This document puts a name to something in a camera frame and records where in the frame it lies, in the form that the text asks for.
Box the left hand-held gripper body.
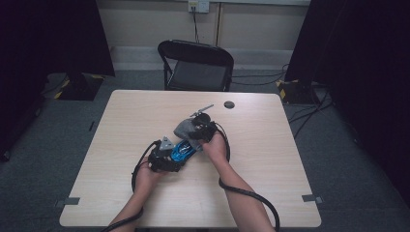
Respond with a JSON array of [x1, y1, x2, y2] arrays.
[[148, 136, 175, 172]]

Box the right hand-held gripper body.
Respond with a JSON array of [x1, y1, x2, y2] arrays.
[[190, 103, 219, 143]]

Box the blue and black toy car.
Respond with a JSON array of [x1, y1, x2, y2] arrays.
[[169, 139, 197, 162]]

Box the grey cloth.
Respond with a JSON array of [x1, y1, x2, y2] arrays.
[[173, 118, 204, 153]]

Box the person's right hand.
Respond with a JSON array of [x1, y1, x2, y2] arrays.
[[199, 131, 228, 165]]

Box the person's left hand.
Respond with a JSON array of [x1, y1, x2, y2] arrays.
[[134, 158, 165, 194]]

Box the black folding chair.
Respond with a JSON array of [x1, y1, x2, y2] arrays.
[[157, 39, 235, 92]]

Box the stand base with yellow tape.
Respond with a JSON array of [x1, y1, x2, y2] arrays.
[[275, 78, 320, 105], [53, 72, 105, 102]]

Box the grey tape strip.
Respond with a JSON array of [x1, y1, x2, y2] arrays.
[[54, 196, 81, 208], [302, 193, 323, 205]]

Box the black curtain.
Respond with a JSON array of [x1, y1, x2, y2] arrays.
[[284, 0, 410, 207], [0, 0, 116, 162]]

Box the left hand-held gripper black cable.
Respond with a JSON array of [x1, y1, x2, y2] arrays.
[[101, 139, 162, 232]]

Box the hand-held gripper black cable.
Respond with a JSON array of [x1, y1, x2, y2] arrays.
[[101, 139, 162, 232], [212, 122, 280, 232]]

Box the black floor cables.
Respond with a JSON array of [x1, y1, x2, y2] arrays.
[[231, 63, 335, 139]]

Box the right hand-held gripper black cable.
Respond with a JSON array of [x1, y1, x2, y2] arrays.
[[212, 122, 280, 232]]

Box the black wall socket cable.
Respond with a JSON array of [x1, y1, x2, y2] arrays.
[[191, 6, 200, 44]]

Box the white wall socket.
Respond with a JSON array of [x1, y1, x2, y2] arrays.
[[188, 0, 211, 14]]

